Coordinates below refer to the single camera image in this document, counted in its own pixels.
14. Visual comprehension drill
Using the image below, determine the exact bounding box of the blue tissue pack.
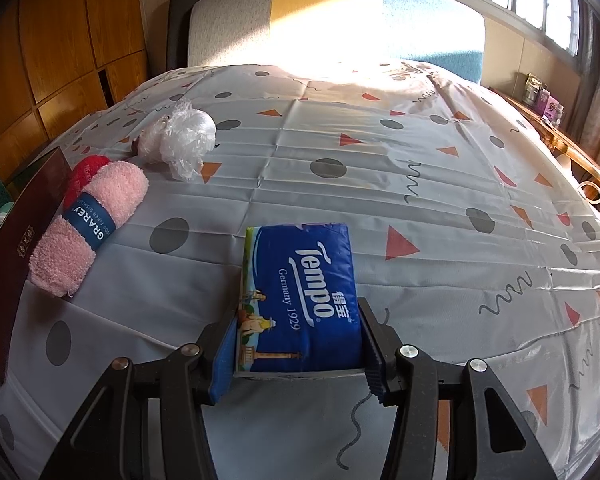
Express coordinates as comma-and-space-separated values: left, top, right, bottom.
234, 223, 366, 376

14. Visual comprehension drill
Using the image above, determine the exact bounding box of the wooden wardrobe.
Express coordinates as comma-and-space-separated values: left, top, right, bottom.
0, 0, 148, 171

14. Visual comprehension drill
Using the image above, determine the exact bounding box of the red yarn ball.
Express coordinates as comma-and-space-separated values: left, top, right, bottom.
62, 155, 112, 211

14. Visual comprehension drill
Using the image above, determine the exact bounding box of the grey yellow blue headboard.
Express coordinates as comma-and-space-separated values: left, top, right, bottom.
187, 0, 485, 86

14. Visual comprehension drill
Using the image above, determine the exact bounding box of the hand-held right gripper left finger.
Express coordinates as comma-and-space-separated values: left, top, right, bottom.
39, 310, 241, 480

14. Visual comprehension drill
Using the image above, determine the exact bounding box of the pink towel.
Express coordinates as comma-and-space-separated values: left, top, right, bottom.
28, 161, 149, 298

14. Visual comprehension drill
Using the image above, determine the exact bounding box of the clear plastic bag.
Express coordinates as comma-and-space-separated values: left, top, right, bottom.
140, 101, 217, 183

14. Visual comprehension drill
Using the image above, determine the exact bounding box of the green clear bottle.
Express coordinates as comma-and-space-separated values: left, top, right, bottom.
0, 205, 16, 241

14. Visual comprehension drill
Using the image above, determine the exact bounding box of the wooden side table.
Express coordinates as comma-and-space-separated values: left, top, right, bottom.
495, 87, 600, 191

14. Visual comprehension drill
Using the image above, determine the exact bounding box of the beige side curtain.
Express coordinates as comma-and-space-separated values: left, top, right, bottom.
565, 5, 600, 176

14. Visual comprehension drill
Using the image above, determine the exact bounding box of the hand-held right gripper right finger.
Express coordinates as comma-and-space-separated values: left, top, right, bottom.
356, 297, 541, 480

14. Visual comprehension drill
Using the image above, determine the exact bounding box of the gold tin box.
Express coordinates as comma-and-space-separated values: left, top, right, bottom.
0, 147, 73, 383

